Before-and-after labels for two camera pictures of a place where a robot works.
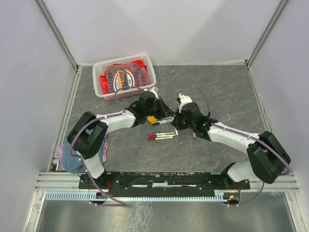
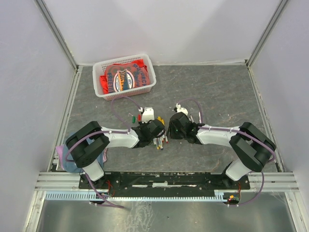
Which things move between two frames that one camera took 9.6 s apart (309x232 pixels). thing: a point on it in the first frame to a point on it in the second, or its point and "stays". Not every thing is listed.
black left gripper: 164,109 to 142,124
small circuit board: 233,198 stays
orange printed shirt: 124,76 stays
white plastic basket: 122,78 stays
